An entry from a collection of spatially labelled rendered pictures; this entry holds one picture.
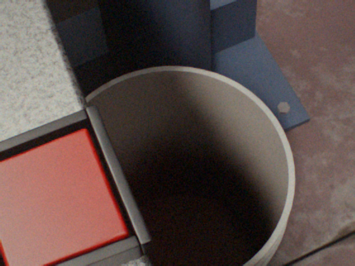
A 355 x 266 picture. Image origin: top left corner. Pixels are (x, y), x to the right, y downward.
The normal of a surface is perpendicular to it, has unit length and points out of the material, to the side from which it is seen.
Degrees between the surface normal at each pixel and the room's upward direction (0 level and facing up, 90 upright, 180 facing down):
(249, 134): 87
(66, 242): 0
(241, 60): 0
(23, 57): 0
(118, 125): 87
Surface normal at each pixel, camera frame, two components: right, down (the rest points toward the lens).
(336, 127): -0.03, -0.42
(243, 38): 0.43, 0.81
